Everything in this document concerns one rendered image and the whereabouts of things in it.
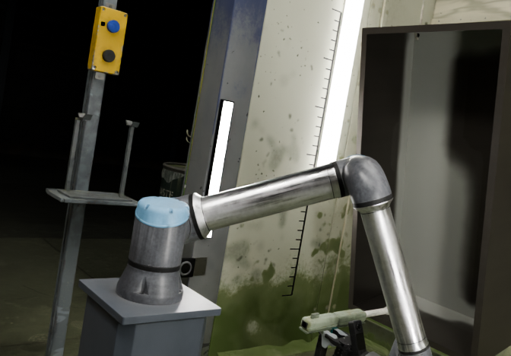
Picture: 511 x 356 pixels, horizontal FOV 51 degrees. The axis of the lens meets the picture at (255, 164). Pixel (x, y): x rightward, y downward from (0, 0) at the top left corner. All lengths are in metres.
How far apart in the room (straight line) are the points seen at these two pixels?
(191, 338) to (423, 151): 1.40
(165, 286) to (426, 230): 1.39
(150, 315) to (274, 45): 1.53
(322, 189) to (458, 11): 2.02
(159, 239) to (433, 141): 1.39
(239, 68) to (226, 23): 0.20
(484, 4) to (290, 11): 1.21
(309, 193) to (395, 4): 1.81
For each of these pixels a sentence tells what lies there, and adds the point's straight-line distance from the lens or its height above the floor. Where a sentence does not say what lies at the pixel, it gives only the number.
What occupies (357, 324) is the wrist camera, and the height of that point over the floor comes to 0.57.
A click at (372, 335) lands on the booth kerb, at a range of 3.40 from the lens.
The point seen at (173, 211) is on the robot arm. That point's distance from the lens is 1.50.
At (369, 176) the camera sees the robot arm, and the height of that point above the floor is 1.08.
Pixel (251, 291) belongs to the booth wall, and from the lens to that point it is 2.74.
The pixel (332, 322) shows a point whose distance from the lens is 1.99.
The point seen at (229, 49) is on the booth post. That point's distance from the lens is 2.43.
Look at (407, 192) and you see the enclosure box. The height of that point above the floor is 1.00.
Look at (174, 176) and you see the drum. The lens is 3.13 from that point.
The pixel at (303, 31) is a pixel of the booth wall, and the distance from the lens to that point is 2.72.
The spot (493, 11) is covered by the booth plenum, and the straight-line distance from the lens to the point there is 3.34.
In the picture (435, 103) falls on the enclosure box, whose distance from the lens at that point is 2.46.
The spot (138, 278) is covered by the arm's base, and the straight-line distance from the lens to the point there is 1.54.
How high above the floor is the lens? 1.14
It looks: 3 degrees down
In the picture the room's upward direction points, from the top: 10 degrees clockwise
